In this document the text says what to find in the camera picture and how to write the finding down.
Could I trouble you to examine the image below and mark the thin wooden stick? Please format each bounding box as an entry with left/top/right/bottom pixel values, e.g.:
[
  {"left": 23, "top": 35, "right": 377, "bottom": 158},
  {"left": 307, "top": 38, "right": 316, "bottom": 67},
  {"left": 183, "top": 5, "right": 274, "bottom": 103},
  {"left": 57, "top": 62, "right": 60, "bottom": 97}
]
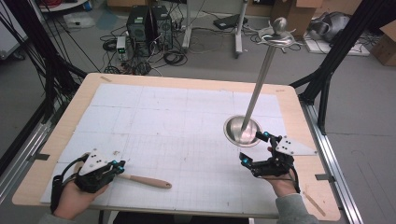
[{"left": 303, "top": 190, "right": 327, "bottom": 217}]

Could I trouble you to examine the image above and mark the black frame post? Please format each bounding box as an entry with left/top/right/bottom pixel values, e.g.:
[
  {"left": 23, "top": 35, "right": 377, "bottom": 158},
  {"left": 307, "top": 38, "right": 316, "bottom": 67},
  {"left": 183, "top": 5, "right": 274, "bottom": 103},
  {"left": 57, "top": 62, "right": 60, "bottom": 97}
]
[
  {"left": 4, "top": 0, "right": 89, "bottom": 125},
  {"left": 289, "top": 0, "right": 396, "bottom": 135}
]

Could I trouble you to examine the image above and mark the person's left hand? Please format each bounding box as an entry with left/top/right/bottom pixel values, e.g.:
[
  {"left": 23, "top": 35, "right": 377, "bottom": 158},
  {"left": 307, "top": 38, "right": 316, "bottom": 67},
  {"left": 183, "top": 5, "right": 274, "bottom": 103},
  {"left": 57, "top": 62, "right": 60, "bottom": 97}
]
[{"left": 53, "top": 181, "right": 110, "bottom": 221}]

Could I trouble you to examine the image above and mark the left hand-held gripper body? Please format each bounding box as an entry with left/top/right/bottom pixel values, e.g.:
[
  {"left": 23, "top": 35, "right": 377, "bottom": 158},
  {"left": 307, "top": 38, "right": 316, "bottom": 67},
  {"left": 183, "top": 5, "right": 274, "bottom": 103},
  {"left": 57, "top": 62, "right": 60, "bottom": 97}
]
[{"left": 74, "top": 148, "right": 120, "bottom": 194}]

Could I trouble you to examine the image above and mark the tall cardboard box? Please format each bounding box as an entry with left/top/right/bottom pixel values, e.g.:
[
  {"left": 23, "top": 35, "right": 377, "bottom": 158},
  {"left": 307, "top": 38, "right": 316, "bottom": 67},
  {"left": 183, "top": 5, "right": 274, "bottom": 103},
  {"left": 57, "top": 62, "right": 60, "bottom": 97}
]
[{"left": 270, "top": 0, "right": 324, "bottom": 39}]

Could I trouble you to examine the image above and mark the white grid paper mat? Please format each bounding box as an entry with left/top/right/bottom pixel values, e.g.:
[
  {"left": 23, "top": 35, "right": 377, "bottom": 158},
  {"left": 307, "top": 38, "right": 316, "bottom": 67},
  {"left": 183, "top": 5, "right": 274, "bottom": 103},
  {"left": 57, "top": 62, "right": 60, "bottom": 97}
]
[{"left": 40, "top": 83, "right": 289, "bottom": 217}]

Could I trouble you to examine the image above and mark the round white table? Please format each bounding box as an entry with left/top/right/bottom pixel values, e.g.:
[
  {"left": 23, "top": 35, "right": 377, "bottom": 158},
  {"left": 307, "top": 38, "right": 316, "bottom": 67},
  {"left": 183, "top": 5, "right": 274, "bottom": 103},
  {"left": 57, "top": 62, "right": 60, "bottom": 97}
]
[{"left": 37, "top": 0, "right": 92, "bottom": 14}]

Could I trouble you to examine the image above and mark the white floor stand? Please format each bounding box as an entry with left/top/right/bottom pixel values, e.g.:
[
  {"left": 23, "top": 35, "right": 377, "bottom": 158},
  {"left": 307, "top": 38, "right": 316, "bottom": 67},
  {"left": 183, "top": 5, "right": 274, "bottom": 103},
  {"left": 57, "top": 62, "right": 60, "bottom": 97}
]
[{"left": 181, "top": 0, "right": 250, "bottom": 59}]

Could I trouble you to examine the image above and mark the grey bag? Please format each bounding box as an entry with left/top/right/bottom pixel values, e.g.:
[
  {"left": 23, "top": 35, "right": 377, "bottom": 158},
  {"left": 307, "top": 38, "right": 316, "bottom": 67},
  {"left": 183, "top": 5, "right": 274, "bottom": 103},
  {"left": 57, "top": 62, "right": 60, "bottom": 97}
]
[{"left": 310, "top": 11, "right": 352, "bottom": 44}]

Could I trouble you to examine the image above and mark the wooden ladle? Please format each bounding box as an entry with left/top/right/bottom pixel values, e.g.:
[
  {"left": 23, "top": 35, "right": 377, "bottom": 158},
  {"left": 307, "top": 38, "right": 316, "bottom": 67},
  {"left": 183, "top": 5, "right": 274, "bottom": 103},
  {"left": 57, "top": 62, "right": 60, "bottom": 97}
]
[{"left": 74, "top": 152, "right": 173, "bottom": 189}]

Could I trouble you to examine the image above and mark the black cable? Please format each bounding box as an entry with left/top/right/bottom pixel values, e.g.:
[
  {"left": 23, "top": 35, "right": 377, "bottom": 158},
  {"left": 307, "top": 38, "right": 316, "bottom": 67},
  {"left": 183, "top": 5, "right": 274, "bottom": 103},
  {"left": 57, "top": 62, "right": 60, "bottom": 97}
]
[
  {"left": 289, "top": 167, "right": 302, "bottom": 194},
  {"left": 60, "top": 154, "right": 91, "bottom": 185}
]

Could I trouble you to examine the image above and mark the white floor board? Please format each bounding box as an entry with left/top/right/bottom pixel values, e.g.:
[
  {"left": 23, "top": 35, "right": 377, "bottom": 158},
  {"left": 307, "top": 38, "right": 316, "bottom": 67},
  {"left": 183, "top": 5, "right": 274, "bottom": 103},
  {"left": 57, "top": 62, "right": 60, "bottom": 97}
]
[{"left": 303, "top": 33, "right": 372, "bottom": 58}]

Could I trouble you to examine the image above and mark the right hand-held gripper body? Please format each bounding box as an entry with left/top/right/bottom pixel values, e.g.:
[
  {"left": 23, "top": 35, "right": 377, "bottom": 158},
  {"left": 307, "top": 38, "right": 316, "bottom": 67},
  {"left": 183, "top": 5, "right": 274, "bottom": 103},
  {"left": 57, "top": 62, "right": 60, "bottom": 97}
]
[{"left": 248, "top": 133, "right": 318, "bottom": 179}]

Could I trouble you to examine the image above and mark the tall metal stand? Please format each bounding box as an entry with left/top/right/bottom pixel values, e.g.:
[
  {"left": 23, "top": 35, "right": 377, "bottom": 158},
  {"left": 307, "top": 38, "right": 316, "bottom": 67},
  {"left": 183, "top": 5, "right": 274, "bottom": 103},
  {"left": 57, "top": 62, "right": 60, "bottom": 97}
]
[{"left": 223, "top": 17, "right": 297, "bottom": 148}]

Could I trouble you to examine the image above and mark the small device with green light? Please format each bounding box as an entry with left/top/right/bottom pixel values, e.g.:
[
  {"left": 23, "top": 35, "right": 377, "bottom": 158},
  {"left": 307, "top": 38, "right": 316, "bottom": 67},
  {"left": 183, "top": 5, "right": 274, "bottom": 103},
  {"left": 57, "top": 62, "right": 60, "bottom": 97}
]
[{"left": 116, "top": 35, "right": 129, "bottom": 62}]

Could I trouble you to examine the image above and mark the black computer tower green label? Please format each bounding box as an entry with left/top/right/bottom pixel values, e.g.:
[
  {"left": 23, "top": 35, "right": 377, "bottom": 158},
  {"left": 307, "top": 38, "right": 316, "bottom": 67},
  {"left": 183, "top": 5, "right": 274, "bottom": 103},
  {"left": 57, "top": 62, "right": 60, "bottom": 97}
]
[{"left": 125, "top": 5, "right": 154, "bottom": 58}]

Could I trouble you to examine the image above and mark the flat black box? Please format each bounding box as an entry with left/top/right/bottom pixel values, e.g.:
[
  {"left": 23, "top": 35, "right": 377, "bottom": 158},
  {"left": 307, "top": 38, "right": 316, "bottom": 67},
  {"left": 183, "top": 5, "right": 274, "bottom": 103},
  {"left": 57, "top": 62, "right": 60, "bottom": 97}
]
[{"left": 212, "top": 13, "right": 249, "bottom": 31}]

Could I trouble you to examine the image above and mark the aluminium frame rail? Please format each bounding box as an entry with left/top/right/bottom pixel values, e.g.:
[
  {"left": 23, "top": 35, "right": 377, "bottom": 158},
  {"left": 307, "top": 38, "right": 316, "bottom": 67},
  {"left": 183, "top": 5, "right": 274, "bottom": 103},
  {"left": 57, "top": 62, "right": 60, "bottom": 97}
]
[
  {"left": 0, "top": 119, "right": 54, "bottom": 204},
  {"left": 299, "top": 102, "right": 364, "bottom": 224}
]

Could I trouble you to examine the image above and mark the person's right hand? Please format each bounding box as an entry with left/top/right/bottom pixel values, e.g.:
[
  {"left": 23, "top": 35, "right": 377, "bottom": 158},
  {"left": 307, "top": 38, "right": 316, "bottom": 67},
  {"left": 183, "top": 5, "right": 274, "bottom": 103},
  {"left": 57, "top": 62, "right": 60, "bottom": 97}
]
[{"left": 262, "top": 174, "right": 300, "bottom": 198}]

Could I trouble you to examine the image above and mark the black wrist strap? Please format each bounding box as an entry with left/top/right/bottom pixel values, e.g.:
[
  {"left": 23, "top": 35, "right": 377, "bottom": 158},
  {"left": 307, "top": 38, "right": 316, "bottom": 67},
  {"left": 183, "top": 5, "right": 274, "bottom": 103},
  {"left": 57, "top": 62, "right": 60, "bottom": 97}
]
[{"left": 50, "top": 175, "right": 64, "bottom": 215}]

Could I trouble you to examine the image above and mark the bundle of black floor cables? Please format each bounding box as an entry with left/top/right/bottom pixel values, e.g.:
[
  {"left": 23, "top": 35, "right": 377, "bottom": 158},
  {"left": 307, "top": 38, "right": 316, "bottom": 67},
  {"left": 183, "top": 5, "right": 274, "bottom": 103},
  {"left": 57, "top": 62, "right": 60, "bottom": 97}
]
[{"left": 99, "top": 26, "right": 190, "bottom": 77}]

